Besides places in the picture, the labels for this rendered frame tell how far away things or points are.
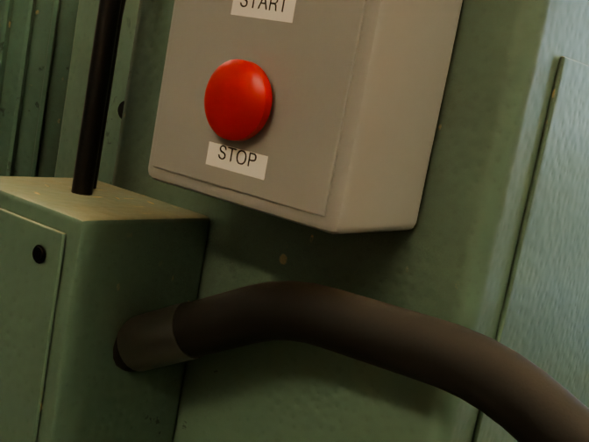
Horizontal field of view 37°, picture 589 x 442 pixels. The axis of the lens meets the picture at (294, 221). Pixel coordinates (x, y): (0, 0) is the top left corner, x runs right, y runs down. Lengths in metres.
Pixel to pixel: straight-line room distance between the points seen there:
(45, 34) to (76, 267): 0.26
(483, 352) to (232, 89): 0.13
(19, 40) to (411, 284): 0.34
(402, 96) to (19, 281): 0.18
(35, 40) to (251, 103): 0.30
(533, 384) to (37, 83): 0.40
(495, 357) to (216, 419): 0.17
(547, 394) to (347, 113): 0.12
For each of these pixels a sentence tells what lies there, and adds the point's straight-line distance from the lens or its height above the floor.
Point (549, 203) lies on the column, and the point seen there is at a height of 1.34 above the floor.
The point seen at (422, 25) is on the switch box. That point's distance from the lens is 0.33.
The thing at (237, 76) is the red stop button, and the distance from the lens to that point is 0.32.
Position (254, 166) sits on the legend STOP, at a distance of 0.33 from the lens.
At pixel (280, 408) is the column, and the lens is 0.41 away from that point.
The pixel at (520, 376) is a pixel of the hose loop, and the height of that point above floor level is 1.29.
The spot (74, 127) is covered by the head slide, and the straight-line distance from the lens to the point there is 0.56.
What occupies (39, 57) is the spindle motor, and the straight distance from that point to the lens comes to 0.60.
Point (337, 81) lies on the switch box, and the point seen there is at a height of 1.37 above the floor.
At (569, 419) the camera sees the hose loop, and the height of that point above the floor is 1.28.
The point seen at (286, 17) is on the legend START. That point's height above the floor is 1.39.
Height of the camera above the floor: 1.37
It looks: 9 degrees down
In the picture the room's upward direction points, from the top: 11 degrees clockwise
